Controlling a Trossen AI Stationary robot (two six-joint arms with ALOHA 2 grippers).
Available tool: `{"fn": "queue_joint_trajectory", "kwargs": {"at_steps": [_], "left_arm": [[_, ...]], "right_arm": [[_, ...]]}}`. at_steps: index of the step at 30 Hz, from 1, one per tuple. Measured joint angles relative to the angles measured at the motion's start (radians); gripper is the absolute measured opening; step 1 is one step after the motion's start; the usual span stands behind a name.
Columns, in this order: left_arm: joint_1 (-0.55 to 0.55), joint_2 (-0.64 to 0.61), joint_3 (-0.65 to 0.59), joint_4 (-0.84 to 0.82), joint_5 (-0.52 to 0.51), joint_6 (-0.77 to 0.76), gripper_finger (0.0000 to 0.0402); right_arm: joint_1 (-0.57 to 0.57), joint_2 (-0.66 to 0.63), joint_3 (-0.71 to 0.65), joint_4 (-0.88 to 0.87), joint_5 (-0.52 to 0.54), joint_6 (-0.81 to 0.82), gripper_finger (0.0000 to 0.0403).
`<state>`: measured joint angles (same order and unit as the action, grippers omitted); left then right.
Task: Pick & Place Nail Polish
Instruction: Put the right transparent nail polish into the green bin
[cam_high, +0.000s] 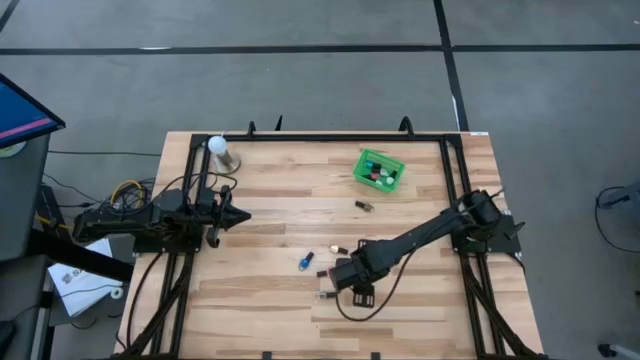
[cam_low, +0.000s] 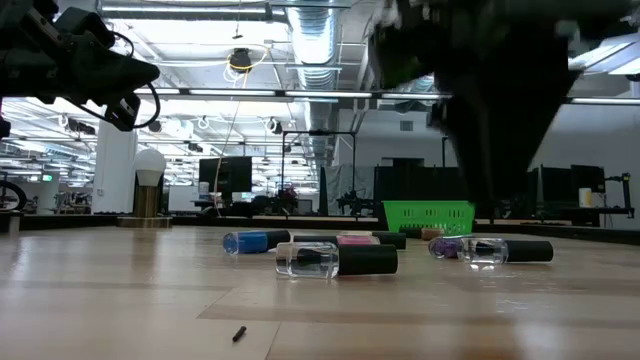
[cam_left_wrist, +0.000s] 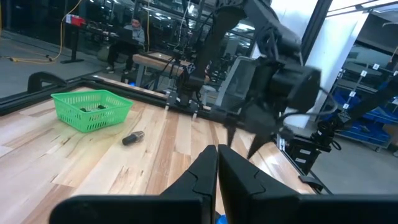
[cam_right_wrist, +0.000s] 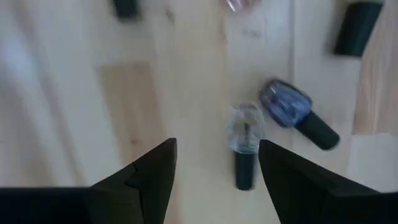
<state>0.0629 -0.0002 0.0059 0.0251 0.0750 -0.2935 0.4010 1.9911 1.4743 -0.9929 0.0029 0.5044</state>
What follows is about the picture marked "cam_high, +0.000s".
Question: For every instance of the grey caster leg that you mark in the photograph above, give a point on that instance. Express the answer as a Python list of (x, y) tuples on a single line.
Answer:
[(607, 350)]

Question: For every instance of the small white tape roll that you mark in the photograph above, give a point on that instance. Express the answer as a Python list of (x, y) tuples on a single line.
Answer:
[(111, 293)]

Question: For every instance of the clear nail polish bottle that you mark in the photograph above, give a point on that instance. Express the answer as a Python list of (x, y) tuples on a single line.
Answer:
[(326, 295)]

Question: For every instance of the light pink nail polish bottle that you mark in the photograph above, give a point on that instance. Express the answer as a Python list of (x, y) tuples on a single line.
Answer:
[(322, 273)]

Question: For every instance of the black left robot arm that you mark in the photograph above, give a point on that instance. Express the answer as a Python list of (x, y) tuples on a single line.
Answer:
[(125, 222)]

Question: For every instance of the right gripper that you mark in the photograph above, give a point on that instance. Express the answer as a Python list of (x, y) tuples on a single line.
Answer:
[(367, 260)]

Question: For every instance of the blue screen monitor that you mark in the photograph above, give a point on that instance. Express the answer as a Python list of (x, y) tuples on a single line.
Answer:
[(20, 115)]

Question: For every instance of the white printed paper sheet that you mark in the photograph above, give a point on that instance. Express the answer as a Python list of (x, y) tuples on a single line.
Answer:
[(75, 285)]

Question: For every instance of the grey equipment cart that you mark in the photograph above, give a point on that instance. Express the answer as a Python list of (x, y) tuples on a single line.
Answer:
[(20, 200)]

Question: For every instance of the red nail polish bottle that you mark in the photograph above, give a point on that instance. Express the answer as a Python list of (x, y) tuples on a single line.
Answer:
[(374, 176)]

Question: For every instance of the blue nail polish bottle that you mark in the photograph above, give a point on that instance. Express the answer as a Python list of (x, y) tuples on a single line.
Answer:
[(305, 262)]

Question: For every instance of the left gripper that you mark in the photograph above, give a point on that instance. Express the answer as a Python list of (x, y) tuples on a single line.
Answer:
[(205, 214)]

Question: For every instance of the white bulb brass lamp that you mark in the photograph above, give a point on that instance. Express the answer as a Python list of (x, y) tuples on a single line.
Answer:
[(218, 145)]

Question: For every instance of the white round disc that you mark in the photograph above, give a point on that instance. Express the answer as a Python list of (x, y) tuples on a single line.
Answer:
[(10, 149)]

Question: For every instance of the brown nail polish bottle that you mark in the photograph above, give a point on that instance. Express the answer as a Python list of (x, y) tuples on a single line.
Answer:
[(364, 205)]

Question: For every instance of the green plastic basket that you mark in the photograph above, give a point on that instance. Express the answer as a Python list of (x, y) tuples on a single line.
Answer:
[(358, 173)]

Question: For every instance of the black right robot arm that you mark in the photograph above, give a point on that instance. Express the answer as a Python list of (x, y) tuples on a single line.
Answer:
[(425, 232)]

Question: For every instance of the black aluminium table frame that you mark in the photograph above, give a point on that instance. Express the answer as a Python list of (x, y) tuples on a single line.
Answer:
[(330, 137)]

